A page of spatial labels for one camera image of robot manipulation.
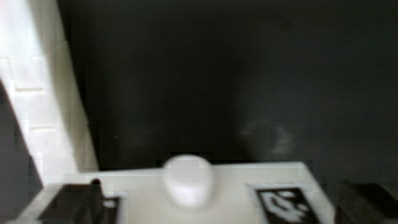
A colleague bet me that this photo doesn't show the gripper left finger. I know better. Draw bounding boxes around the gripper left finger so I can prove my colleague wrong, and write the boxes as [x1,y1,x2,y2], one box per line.
[37,179,109,224]

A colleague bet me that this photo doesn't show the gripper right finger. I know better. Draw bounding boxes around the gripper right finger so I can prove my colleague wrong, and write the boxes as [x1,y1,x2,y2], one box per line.
[333,182,398,224]

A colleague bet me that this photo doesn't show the white drawer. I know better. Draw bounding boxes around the white drawer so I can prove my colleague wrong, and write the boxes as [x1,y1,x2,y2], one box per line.
[76,153,335,224]

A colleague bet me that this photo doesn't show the white front rail fence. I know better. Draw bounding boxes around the white front rail fence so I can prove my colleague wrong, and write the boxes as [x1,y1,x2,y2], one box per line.
[0,0,99,224]

